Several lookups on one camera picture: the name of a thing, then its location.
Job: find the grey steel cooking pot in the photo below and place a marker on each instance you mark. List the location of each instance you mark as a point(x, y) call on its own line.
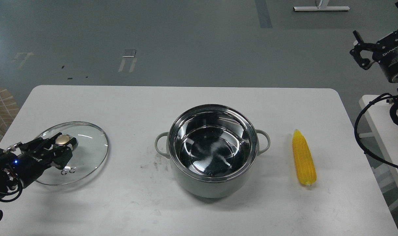
point(211, 149)

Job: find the glass pot lid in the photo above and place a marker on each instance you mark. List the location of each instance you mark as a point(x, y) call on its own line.
point(91, 151)

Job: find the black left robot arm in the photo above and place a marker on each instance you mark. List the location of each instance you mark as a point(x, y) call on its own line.
point(9, 195)

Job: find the yellow corn cob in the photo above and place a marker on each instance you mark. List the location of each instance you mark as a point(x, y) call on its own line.
point(304, 166)

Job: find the white stand base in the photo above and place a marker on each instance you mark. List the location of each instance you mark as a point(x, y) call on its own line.
point(323, 5)

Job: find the white side table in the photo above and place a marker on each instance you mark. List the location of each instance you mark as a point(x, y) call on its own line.
point(384, 130)

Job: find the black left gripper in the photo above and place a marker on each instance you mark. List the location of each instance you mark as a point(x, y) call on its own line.
point(25, 163)

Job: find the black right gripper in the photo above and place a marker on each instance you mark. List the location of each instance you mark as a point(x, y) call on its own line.
point(394, 59)

